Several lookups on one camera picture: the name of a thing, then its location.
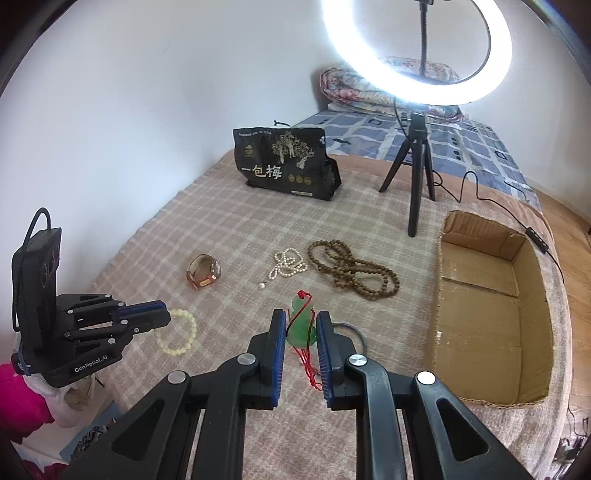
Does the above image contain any cream bead bracelet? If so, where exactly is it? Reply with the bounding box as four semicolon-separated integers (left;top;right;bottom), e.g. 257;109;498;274
154;308;198;356

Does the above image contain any red strap wristwatch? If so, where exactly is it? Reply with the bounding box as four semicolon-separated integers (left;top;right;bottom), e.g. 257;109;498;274
185;253;221;289

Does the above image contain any blue wire bangle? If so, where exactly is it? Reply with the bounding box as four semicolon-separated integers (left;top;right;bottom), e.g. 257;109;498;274
332;322;368;356

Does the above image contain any white pearl necklace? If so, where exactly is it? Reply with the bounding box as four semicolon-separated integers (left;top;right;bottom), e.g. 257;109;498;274
257;247;309;290

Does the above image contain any green jade pendant red cord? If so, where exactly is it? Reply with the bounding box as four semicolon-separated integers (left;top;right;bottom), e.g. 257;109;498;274
284;289;325;392

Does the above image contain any brown wooden bead necklace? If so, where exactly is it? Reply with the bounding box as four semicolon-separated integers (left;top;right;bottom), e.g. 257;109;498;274
306;239;401;301

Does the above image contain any white gloved left hand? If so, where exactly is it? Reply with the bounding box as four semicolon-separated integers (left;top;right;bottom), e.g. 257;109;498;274
24;374;95;428

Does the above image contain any brown cardboard box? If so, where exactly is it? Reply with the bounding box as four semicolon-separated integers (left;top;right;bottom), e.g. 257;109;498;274
425;210;554;407

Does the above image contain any black plum snack bag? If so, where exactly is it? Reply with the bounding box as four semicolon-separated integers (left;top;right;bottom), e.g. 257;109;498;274
233;127;342;201

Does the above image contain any folded floral quilt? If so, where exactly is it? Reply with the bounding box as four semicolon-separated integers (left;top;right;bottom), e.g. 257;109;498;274
318;56;465;122

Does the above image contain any blue patterned bed sheet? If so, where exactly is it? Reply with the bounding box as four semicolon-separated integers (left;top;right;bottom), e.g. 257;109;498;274
297;110;541;209

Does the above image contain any black tripod stand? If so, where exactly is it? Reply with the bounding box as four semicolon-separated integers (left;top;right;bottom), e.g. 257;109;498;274
379;110;436;238

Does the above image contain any black power cable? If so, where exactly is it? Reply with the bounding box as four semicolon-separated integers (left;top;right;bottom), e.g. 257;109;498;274
434;170;571;296

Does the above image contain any white ring light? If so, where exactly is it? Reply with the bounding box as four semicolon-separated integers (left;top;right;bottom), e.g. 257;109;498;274
320;0;514;111

